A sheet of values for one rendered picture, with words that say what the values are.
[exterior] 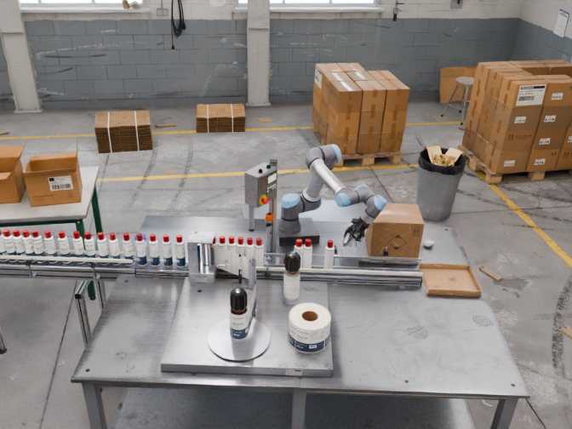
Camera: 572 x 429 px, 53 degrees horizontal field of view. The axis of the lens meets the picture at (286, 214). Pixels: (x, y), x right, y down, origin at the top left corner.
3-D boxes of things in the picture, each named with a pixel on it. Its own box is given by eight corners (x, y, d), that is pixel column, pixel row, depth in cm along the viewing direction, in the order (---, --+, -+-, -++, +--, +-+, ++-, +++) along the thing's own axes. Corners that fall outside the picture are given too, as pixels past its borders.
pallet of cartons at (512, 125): (489, 185, 628) (512, 84, 571) (454, 154, 700) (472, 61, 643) (585, 179, 651) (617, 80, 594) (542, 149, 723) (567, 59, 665)
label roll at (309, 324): (306, 319, 293) (307, 297, 286) (337, 339, 281) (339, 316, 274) (279, 339, 280) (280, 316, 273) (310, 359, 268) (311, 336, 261)
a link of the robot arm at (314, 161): (298, 145, 328) (345, 197, 298) (314, 143, 334) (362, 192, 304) (294, 162, 336) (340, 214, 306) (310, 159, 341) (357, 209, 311)
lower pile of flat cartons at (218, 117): (196, 133, 737) (195, 117, 726) (197, 118, 783) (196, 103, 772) (246, 132, 744) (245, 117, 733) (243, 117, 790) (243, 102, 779)
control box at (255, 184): (244, 203, 314) (243, 172, 305) (263, 191, 327) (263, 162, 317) (259, 208, 309) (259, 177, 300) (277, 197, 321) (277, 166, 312)
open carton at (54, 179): (25, 214, 395) (14, 166, 376) (33, 182, 437) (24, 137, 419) (83, 208, 404) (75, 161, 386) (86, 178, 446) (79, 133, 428)
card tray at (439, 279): (427, 294, 322) (428, 288, 320) (419, 267, 344) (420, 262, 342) (480, 296, 322) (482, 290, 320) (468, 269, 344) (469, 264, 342)
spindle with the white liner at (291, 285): (282, 305, 303) (283, 258, 288) (283, 294, 310) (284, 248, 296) (299, 305, 303) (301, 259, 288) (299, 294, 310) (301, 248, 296)
